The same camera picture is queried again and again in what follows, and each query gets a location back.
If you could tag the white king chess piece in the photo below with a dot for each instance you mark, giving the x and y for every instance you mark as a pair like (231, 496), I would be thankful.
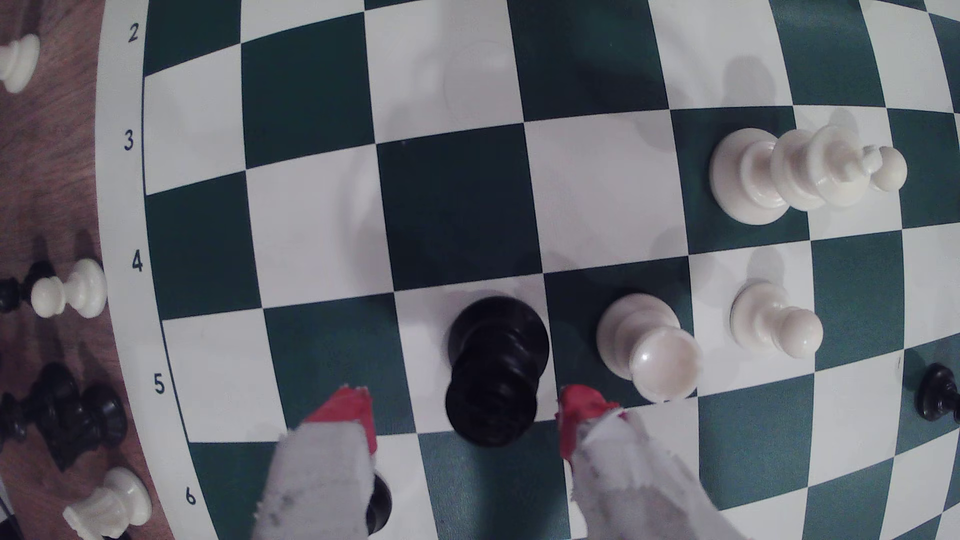
(757, 176)

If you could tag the black pawn chess piece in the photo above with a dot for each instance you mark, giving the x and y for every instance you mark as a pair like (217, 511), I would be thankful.
(937, 390)

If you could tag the green and white chess mat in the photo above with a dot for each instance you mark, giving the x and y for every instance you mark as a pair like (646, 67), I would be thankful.
(450, 210)

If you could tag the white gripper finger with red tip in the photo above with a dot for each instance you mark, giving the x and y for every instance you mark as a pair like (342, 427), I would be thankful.
(630, 487)
(322, 480)

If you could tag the black rook chess piece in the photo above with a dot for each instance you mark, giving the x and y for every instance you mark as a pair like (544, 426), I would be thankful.
(381, 502)
(495, 367)

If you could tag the white pawn chess piece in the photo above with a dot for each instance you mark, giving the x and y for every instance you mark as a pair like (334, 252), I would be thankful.
(772, 322)
(75, 289)
(891, 169)
(15, 61)

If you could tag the white knight chess piece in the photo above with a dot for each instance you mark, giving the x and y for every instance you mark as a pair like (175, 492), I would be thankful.
(112, 510)

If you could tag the white rook chess piece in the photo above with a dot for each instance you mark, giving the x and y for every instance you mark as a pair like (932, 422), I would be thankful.
(652, 352)

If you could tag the black knight chess piece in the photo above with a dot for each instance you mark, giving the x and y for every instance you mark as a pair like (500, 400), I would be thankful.
(75, 416)

